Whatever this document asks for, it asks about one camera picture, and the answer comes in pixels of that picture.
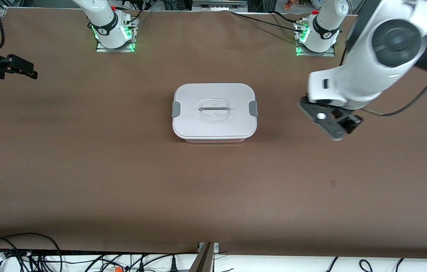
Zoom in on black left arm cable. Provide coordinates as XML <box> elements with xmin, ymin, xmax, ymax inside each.
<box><xmin>362</xmin><ymin>70</ymin><xmax>427</xmax><ymax>117</ymax></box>

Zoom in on white box lid grey clips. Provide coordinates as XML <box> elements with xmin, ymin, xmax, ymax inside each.
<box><xmin>172</xmin><ymin>83</ymin><xmax>258</xmax><ymax>139</ymax></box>

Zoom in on aluminium profile beam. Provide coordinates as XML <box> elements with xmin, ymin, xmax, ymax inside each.
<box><xmin>189</xmin><ymin>242</ymin><xmax>220</xmax><ymax>272</ymax></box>

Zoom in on black looping cable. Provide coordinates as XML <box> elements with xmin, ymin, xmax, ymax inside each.
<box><xmin>0</xmin><ymin>233</ymin><xmax>63</xmax><ymax>272</ymax></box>

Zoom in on translucent pink plastic box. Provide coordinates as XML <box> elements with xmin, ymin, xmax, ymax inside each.
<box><xmin>183</xmin><ymin>137</ymin><xmax>247</xmax><ymax>144</ymax></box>

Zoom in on black cable to arm base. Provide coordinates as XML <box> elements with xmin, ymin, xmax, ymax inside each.
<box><xmin>231</xmin><ymin>11</ymin><xmax>308</xmax><ymax>34</ymax></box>

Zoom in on colourful small clutter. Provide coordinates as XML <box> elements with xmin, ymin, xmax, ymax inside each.
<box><xmin>283</xmin><ymin>0</ymin><xmax>324</xmax><ymax>10</ymax></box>

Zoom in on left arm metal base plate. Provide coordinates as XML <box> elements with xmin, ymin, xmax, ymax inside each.
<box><xmin>295</xmin><ymin>19</ymin><xmax>336</xmax><ymax>57</ymax></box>

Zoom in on grey metal device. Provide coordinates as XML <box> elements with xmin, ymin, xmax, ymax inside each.
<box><xmin>192</xmin><ymin>0</ymin><xmax>248</xmax><ymax>12</ymax></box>

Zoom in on white bench board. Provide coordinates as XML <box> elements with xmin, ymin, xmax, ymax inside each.
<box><xmin>0</xmin><ymin>252</ymin><xmax>427</xmax><ymax>272</ymax></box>

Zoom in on brown table cover sheet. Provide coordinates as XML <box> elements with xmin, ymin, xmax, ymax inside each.
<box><xmin>0</xmin><ymin>8</ymin><xmax>427</xmax><ymax>260</ymax></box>

